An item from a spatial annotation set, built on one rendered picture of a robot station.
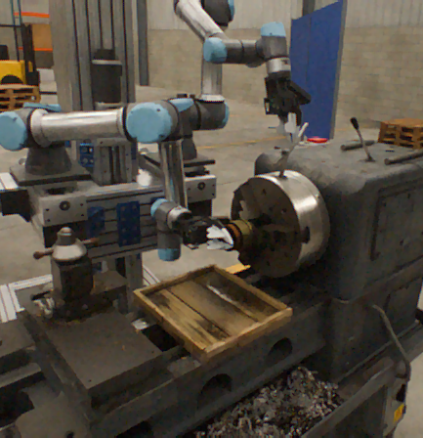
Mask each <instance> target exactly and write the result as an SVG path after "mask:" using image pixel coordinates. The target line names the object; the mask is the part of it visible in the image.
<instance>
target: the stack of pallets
mask: <svg viewBox="0 0 423 438"><path fill-rule="evenodd" d="M21 88H23V90H22V89H21ZM38 88H39V87H37V86H36V87H35V86H28V85H21V84H11V85H0V113H2V112H3V111H8V110H9V111H12V110H21V109H22V107H23V103H34V104H40V101H41V97H40V94H39V90H38ZM13 89H15V90H13ZM31 89H32V92H31ZM14 97H17V98H14ZM24 97H25V98H24ZM32 97H34V100H31V99H32Z"/></svg>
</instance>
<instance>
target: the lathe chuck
mask: <svg viewBox="0 0 423 438"><path fill-rule="evenodd" d="M278 175H279V171H275V173H270V174H265V175H260V176H254V177H250V178H248V179H247V180H248V183H249V185H250V188H251V190H252V192H253V195H254V197H255V198H256V202H258V204H259V207H260V209H261V211H262V212H263V213H266V214H267V215H265V216H264V217H261V218H259V219H256V220H254V221H251V223H253V224H254V226H255V227H259V226H262V225H266V224H269V223H273V224H278V225H281V226H286V227H290V228H295V230H299V231H304V230H305V227H306V228H307V236H308V240H307V241H306V243H304V242H302V243H299V242H295V243H292V244H290V245H283V244H279V243H276V242H275V243H272V244H268V243H264V242H263V244H262V246H261V248H260V251H259V253H258V256H256V259H255V261H254V264H253V266H252V268H253V269H254V270H255V271H258V272H259V273H261V274H263V275H265V276H267V277H271V278H280V277H283V276H287V275H289V274H291V273H294V272H296V271H298V270H301V269H303V268H305V267H307V266H309V265H310V264H311V263H313V262H314V261H315V260H316V258H317V255H318V253H319V250H320V247H321V243H322V236H323V227H322V219H321V214H320V211H319V208H318V205H317V202H316V199H315V197H314V195H312V193H311V192H310V191H309V189H308V188H307V187H306V186H305V185H304V184H303V183H302V182H301V181H300V180H299V179H297V178H296V177H294V176H292V175H290V174H287V173H284V174H283V177H286V178H287V179H286V180H281V179H277V178H276V176H278ZM235 205H237V201H236V197H235V196H233V204H232V213H231V217H232V221H233V216H235V214H236V212H235V209H234V206H235ZM304 264H306V265H305V266H304V267H302V268H301V269H298V268H299V267H301V266H302V265H304ZM297 269H298V270H297Z"/></svg>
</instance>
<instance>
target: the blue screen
mask: <svg viewBox="0 0 423 438"><path fill-rule="evenodd" d="M347 5H348V0H339V1H337V2H334V3H331V4H329V5H327V6H324V7H322V8H320V9H317V10H315V9H311V13H310V14H307V15H305V16H303V17H301V18H299V19H297V20H294V19H291V30H290V47H289V60H290V66H291V76H292V77H291V78H290V79H291V80H293V81H294V82H295V83H297V84H298V85H299V86H301V87H302V88H303V89H304V91H306V92H307V93H308V94H310V95H311V96H312V97H311V102H310V103H308V104H305V105H302V106H301V105H300V106H301V110H302V119H301V126H300V129H299V131H300V130H301V129H302V127H303V126H304V124H305V123H308V126H307V128H306V129H305V131H304V133H303V134H302V136H301V140H300V142H302V141H304V135H305V136H306V137H307V138H314V137H319V138H323V139H327V140H330V139H333V136H334V126H335V115H336V106H337V96H339V85H340V75H341V65H342V56H343V46H344V35H345V25H346V16H347Z"/></svg>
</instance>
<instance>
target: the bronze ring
mask: <svg viewBox="0 0 423 438"><path fill-rule="evenodd" d="M224 227H225V230H226V231H227V232H228V234H229V236H231V238H232V239H233V247H231V248H227V249H225V251H234V250H241V249H248V248H250V247H251V245H252V243H253V232H252V228H255V226H254V224H253V223H251V222H250V221H246V220H245V219H243V218H237V219H235V220H234V221H232V222H229V223H228V224H227V225H224Z"/></svg>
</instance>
